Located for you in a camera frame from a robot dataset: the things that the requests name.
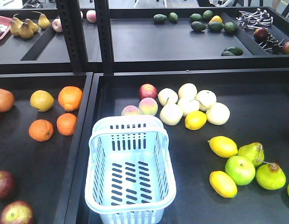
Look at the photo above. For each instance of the light blue plastic basket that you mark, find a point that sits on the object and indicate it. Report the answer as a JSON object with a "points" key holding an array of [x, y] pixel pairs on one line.
{"points": [[130, 179]]}

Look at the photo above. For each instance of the large orange far right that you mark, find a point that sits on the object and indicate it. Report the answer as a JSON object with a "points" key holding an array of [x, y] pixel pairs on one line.
{"points": [[70, 98]]}

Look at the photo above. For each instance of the green pear lower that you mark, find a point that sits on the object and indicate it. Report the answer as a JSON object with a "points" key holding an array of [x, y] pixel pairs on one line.
{"points": [[270, 176]]}

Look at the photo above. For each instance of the yellow lemon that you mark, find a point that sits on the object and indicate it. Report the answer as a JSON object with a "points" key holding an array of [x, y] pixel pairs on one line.
{"points": [[223, 146], [223, 184], [195, 120]]}

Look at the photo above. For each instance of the red apple front middle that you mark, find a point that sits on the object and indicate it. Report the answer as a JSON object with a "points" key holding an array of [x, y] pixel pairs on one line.
{"points": [[8, 185]]}

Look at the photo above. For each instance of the yellow lemon right lower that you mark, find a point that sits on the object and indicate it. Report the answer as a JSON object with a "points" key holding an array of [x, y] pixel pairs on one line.
{"points": [[223, 184]]}

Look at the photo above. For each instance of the green apple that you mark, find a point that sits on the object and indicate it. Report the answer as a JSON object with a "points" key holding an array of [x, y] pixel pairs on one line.
{"points": [[240, 169]]}

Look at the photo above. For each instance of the small orange near right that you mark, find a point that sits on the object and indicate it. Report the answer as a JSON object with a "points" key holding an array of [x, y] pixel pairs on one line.
{"points": [[41, 130]]}

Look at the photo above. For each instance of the yellow lemon right upper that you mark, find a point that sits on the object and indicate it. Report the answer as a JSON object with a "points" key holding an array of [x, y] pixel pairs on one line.
{"points": [[223, 146]]}

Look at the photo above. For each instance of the black upright rack post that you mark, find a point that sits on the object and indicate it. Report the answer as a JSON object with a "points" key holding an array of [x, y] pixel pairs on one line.
{"points": [[74, 35]]}

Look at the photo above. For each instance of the green pear upper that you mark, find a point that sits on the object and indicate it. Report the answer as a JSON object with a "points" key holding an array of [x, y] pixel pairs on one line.
{"points": [[254, 152]]}

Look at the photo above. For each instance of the small orange right edge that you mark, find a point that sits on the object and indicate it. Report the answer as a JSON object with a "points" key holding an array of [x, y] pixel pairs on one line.
{"points": [[66, 124]]}

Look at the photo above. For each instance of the black rear display table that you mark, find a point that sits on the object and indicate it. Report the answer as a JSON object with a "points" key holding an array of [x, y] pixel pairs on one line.
{"points": [[139, 44]]}

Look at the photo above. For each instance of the orange behind centre apple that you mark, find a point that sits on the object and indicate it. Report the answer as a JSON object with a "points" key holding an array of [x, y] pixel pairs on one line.
{"points": [[6, 100]]}

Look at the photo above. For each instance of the black wooden fruit display table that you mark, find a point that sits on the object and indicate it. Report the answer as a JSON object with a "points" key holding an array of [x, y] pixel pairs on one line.
{"points": [[44, 171]]}

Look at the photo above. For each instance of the red apple front right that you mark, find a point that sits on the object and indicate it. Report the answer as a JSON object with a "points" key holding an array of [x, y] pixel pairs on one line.
{"points": [[18, 212]]}

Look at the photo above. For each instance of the green pear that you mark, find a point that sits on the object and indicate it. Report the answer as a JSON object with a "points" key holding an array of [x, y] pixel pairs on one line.
{"points": [[270, 176], [254, 152]]}

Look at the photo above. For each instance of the yellow orange right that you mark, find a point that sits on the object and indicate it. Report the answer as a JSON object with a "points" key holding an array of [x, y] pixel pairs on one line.
{"points": [[42, 100]]}

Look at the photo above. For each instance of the yellow lemon centre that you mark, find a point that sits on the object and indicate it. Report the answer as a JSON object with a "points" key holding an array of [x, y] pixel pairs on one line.
{"points": [[195, 120]]}

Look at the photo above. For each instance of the red plastic tray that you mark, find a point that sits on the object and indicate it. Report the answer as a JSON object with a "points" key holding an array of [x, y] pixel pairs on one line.
{"points": [[4, 26]]}

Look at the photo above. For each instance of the pink green peach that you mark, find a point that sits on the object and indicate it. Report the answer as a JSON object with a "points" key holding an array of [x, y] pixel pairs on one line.
{"points": [[148, 106]]}

